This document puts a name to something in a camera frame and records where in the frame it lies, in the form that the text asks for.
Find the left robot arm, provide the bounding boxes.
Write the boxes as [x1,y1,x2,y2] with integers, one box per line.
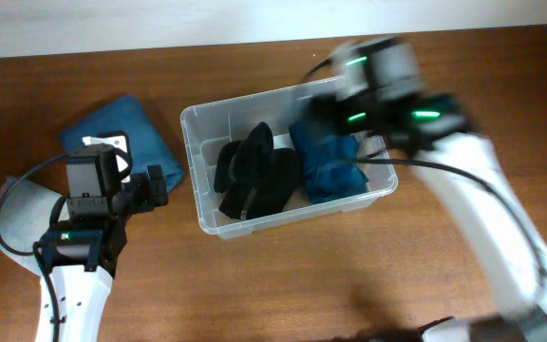
[32,143,168,341]

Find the clear plastic storage bin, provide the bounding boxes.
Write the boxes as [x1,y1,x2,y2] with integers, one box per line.
[180,77,399,239]

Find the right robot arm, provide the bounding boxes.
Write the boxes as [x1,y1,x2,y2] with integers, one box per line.
[328,36,547,341]

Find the black garment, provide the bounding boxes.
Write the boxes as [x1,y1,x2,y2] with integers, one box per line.
[214,122,274,193]
[216,148,301,220]

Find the white label in bin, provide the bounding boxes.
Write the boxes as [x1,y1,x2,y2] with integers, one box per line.
[273,133,294,150]

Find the light grey folded jeans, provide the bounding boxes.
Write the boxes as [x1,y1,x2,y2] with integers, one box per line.
[0,177,61,276]

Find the blue garment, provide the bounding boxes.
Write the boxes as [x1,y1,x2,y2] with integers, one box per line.
[289,121,369,204]

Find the dark blue folded jeans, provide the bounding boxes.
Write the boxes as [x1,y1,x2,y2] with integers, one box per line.
[60,95,184,193]

